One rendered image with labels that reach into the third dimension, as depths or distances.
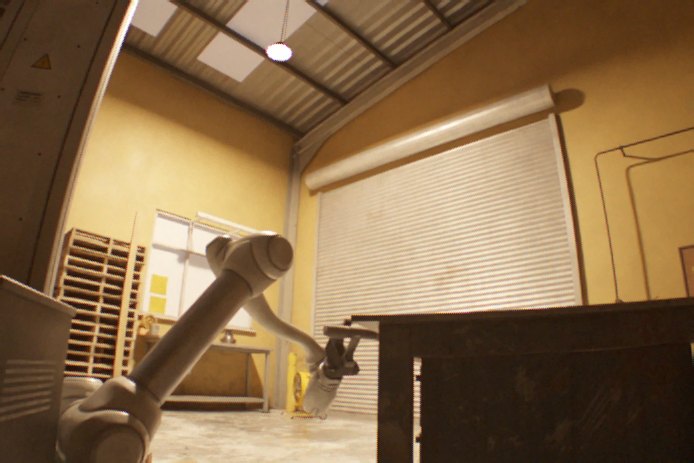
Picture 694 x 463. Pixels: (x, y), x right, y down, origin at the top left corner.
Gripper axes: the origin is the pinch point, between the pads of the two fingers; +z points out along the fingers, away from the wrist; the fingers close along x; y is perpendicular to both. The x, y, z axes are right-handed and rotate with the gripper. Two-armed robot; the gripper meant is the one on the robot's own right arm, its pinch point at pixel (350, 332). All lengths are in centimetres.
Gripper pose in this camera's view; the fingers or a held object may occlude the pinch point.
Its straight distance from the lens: 140.9
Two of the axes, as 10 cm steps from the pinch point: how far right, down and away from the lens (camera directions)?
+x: -3.5, -4.7, 8.1
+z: 3.8, -8.6, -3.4
